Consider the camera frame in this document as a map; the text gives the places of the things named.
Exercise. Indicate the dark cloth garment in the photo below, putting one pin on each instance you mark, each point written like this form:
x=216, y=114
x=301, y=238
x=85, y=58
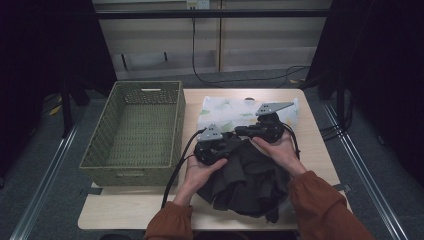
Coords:
x=246, y=180

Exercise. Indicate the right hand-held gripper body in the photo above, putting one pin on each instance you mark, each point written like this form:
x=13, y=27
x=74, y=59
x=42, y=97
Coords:
x=268, y=130

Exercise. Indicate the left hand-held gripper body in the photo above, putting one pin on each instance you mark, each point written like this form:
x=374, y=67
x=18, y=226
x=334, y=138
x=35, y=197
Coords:
x=210, y=148

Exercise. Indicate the green woven basket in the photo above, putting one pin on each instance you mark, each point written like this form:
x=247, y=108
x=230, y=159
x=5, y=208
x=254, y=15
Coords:
x=143, y=133

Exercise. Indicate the yellow floor tape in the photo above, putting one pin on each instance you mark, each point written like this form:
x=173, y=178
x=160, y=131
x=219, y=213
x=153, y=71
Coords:
x=55, y=110

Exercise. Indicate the leaf print mesh laundry bag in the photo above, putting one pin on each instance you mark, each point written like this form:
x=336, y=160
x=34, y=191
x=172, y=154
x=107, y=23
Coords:
x=230, y=111

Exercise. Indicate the person's left hand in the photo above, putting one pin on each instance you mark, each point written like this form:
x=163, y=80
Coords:
x=196, y=176

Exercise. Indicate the white wall socket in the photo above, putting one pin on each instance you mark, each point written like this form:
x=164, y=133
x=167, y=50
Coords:
x=198, y=4

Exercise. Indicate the black metal stand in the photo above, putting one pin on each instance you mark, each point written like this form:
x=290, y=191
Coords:
x=66, y=113
x=340, y=100

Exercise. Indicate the black tape strip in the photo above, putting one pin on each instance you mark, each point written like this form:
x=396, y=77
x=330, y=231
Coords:
x=343, y=187
x=90, y=191

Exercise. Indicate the black wall bracket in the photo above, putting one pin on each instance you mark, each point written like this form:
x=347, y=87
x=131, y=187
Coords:
x=165, y=56
x=124, y=61

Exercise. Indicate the dark curtain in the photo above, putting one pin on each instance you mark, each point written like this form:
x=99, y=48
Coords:
x=383, y=66
x=33, y=50

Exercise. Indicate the person's right hand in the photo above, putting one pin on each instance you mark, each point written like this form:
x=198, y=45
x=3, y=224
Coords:
x=281, y=151

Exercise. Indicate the metal floor rail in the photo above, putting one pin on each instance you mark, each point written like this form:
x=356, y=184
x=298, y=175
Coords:
x=43, y=180
x=385, y=213

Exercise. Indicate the black horizontal bar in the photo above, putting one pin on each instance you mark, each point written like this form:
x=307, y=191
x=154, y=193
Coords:
x=233, y=13

